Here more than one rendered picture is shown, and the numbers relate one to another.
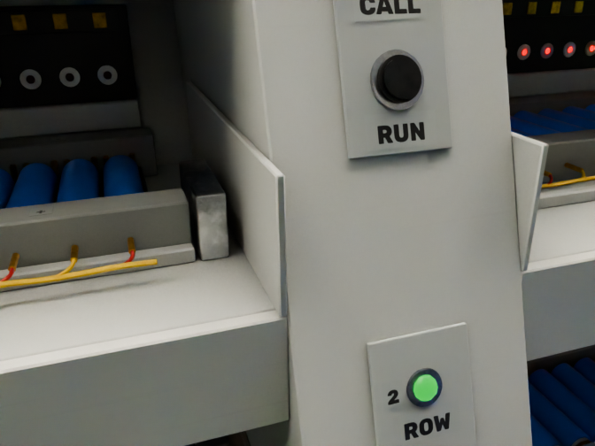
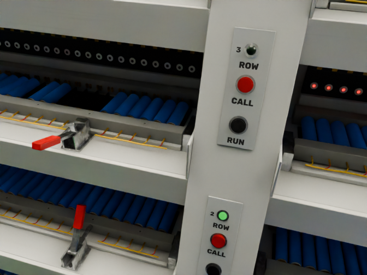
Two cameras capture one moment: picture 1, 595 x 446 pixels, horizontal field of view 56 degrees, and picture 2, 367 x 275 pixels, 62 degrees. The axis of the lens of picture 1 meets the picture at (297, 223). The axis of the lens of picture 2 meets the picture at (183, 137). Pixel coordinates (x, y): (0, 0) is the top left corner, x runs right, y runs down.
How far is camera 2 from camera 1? 0.21 m
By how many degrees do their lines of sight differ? 30
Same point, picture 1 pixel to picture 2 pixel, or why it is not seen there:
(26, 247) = (138, 132)
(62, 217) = (148, 127)
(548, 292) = (281, 207)
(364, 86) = (226, 124)
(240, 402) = (172, 195)
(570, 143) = (350, 155)
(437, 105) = (250, 136)
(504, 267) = (262, 192)
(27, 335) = (128, 157)
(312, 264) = (197, 168)
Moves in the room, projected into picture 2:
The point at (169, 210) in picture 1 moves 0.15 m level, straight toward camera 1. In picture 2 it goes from (176, 134) to (118, 175)
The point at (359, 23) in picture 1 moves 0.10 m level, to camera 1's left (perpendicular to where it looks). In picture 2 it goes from (230, 105) to (153, 89)
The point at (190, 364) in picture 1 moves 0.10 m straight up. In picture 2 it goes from (160, 180) to (169, 99)
